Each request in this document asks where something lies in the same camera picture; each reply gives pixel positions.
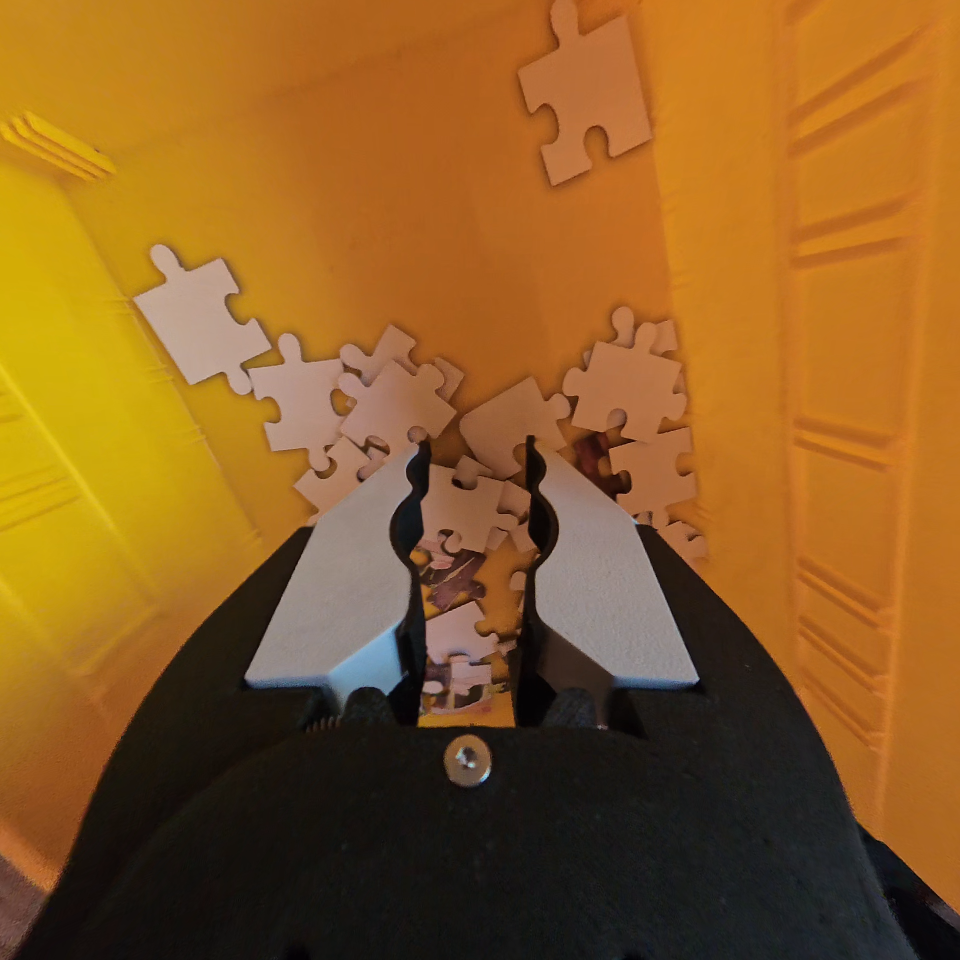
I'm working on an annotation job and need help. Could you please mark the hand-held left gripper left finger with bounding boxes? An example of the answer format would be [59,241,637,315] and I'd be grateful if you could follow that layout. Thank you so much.
[243,441,432,727]

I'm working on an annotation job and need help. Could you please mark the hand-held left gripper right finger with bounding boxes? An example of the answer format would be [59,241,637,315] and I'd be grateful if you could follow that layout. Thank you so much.
[517,435,702,727]

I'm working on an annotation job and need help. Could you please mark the pile of puzzle pieces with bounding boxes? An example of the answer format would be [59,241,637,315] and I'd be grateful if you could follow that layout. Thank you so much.
[133,243,710,725]

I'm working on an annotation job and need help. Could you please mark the yellow plastic bin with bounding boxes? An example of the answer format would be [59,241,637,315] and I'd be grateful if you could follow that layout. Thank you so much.
[0,0,960,912]

